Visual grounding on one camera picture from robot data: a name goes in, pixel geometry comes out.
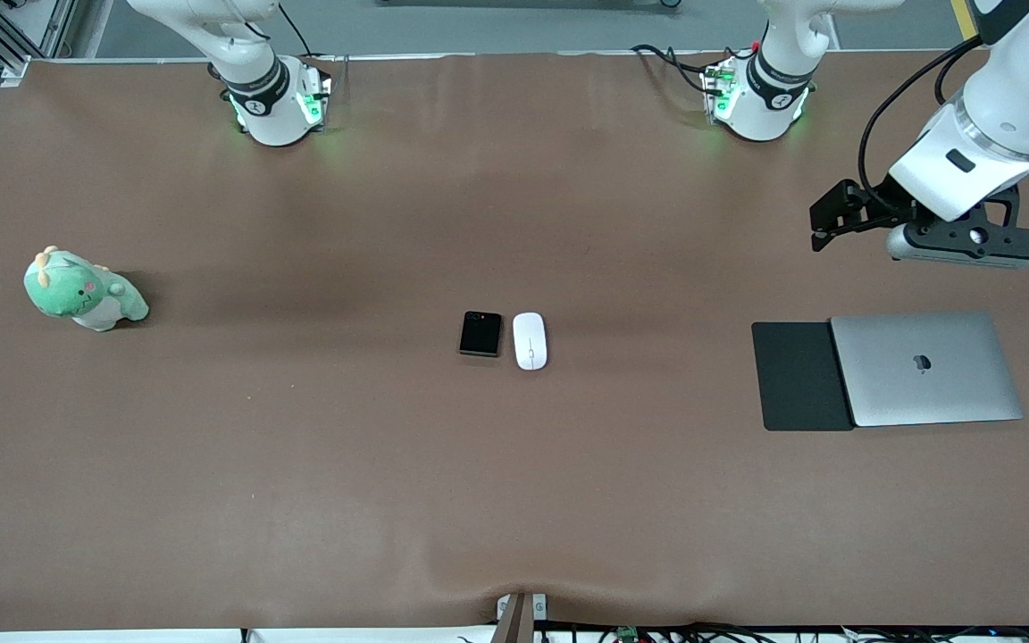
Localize white computer mouse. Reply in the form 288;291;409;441
513;312;548;372

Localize aluminium frame profile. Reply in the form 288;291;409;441
0;0;78;88

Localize black left base cables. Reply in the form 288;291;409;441
631;43;716;95

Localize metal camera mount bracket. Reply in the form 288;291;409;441
495;591;548;643

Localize black right base cable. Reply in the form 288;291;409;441
278;4;314;59

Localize black phone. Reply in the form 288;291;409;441
458;310;504;359

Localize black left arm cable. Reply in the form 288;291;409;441
857;36;985;217

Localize brown table cover mat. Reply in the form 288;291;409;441
0;49;1029;631

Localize silver closed laptop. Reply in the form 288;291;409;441
829;310;1025;428

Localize black mouse pad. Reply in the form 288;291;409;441
751;321;857;432

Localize green plush dinosaur toy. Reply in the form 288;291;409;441
23;246;150;333

